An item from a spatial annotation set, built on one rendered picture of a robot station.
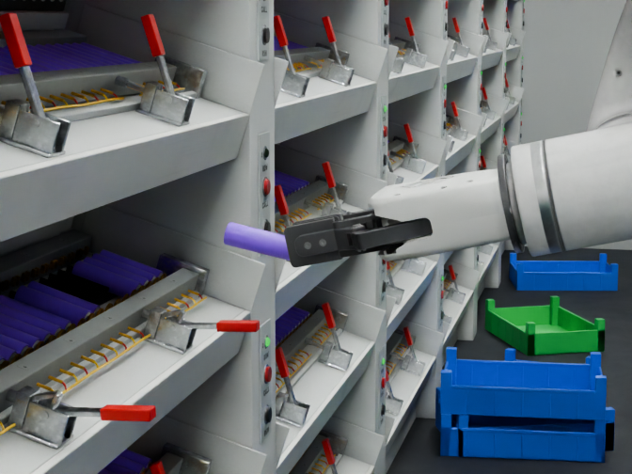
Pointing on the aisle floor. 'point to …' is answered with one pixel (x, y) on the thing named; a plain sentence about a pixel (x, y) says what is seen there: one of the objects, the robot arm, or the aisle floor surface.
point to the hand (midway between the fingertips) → (317, 240)
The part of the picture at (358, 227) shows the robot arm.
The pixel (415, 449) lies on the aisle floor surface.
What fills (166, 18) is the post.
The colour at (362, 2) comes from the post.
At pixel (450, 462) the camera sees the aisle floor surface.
